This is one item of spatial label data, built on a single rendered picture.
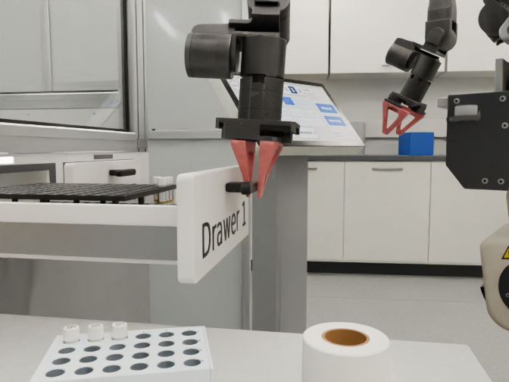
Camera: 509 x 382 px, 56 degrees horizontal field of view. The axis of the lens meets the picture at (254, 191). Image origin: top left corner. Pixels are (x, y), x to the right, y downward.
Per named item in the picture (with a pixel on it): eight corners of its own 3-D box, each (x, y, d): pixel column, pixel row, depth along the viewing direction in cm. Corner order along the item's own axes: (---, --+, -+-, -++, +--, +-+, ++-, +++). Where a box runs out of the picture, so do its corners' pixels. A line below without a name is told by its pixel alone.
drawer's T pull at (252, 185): (260, 189, 64) (260, 180, 64) (250, 195, 57) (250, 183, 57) (233, 189, 65) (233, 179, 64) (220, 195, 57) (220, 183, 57)
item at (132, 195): (176, 188, 71) (176, 184, 71) (124, 201, 54) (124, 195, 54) (164, 188, 72) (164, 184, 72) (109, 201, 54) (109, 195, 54)
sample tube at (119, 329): (129, 373, 41) (127, 320, 40) (127, 380, 40) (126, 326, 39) (113, 374, 41) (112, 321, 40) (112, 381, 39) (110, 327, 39)
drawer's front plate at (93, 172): (142, 206, 112) (141, 159, 111) (74, 226, 84) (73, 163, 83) (135, 206, 112) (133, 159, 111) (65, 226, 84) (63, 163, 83)
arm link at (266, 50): (285, 26, 59) (288, 39, 64) (230, 24, 59) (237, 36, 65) (282, 84, 59) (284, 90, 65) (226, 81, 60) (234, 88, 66)
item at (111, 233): (235, 226, 74) (235, 186, 74) (182, 266, 49) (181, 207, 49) (4, 219, 81) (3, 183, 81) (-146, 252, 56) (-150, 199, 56)
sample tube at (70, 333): (82, 377, 40) (80, 323, 40) (79, 384, 39) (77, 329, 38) (67, 378, 40) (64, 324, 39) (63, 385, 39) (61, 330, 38)
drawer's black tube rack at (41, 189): (177, 227, 72) (176, 183, 71) (126, 252, 55) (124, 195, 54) (42, 223, 76) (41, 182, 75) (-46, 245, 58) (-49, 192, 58)
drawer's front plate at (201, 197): (248, 234, 76) (248, 164, 75) (194, 286, 47) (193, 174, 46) (238, 233, 76) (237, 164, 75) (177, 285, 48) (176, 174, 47)
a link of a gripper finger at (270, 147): (229, 192, 67) (233, 126, 67) (279, 197, 66) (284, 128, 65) (216, 196, 61) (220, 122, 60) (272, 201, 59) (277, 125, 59)
